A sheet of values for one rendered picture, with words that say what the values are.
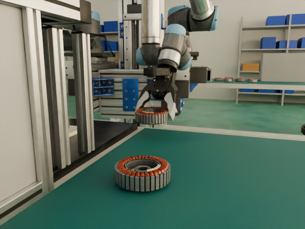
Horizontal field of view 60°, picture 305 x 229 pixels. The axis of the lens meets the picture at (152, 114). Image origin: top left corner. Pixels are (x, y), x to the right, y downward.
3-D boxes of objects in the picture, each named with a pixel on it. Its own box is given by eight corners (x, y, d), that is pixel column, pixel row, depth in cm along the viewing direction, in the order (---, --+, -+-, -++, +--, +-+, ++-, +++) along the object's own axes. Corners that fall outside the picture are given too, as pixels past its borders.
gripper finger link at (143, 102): (141, 121, 93) (159, 101, 93) (134, 115, 88) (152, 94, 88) (136, 116, 95) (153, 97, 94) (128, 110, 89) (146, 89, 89)
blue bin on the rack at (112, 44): (113, 51, 766) (113, 42, 761) (122, 51, 758) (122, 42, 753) (107, 51, 727) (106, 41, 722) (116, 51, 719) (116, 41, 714)
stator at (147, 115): (145, 115, 93) (145, 104, 92) (174, 118, 88) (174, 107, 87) (128, 123, 84) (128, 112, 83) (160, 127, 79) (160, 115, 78)
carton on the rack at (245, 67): (242, 70, 666) (242, 63, 662) (257, 70, 654) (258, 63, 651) (242, 71, 628) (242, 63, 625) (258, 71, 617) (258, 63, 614)
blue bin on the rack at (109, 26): (110, 33, 759) (110, 23, 753) (124, 33, 747) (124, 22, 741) (103, 32, 719) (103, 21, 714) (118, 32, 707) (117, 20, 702)
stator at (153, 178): (103, 182, 53) (102, 165, 52) (140, 165, 61) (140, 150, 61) (146, 200, 46) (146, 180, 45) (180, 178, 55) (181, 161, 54)
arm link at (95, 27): (94, 33, 141) (92, 6, 138) (72, 34, 145) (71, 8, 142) (104, 35, 152) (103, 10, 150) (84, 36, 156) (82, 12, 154)
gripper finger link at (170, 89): (179, 102, 84) (171, 80, 89) (178, 100, 83) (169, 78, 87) (166, 108, 86) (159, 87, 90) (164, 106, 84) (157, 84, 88)
